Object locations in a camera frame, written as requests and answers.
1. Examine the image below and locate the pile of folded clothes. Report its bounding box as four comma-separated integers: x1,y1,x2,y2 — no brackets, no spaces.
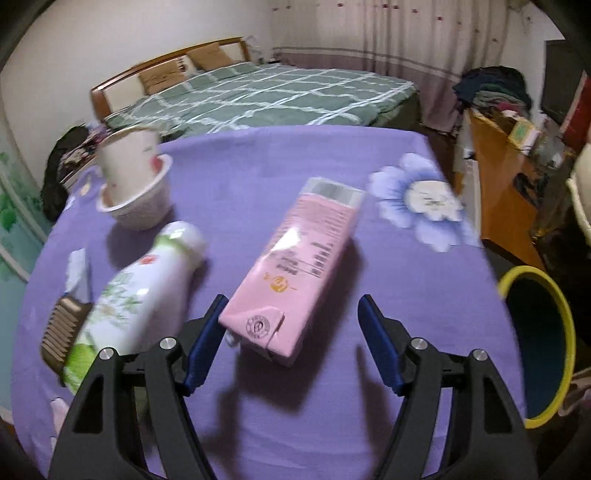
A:
452,66,534,116

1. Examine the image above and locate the sliding wardrobe door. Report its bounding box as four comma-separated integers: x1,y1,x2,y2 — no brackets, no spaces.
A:
0,106,51,287

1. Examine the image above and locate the wooden bed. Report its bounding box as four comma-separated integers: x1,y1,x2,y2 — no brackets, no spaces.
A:
90,37,421,139

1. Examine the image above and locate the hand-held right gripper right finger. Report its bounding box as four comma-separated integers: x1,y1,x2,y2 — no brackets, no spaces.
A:
358,294,541,480

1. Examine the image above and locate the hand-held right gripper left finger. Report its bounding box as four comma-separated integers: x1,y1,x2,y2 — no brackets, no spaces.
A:
48,293,230,480

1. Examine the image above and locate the wooden cabinet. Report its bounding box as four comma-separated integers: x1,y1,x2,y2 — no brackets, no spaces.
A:
455,111,555,273

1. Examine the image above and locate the purple floral tablecloth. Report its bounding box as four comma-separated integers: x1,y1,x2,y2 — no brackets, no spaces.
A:
9,124,527,480

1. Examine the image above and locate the white and green bottle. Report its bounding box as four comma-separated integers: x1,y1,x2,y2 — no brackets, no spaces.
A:
62,220,207,395

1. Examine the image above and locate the black jacket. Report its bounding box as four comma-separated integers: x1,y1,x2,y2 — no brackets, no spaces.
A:
41,124,93,222

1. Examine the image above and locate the pink carton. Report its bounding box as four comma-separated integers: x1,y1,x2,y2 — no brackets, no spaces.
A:
218,176,366,367

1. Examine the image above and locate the white paper cup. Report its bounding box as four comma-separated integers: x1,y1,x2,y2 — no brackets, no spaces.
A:
96,154,174,230

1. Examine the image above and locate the white tissue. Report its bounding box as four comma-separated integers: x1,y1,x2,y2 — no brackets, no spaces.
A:
65,248,90,301

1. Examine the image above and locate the green plaid duvet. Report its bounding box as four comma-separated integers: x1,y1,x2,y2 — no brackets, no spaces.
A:
104,62,416,137

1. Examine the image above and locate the yellow rimmed trash bin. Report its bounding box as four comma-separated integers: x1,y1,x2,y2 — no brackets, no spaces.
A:
496,265,577,430

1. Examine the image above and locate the black television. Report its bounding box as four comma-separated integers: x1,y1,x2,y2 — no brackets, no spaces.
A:
541,39,585,127

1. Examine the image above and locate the brown pillow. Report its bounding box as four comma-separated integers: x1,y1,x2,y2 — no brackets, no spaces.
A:
187,44,232,72
137,60,190,93

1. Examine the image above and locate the cream puffer jacket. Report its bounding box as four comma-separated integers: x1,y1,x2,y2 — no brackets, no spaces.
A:
570,143,591,241

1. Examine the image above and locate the plain red jacket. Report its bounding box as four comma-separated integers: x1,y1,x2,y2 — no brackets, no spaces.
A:
563,71,591,148

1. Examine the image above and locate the pink and white curtain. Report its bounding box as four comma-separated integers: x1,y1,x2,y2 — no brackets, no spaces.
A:
270,0,513,134

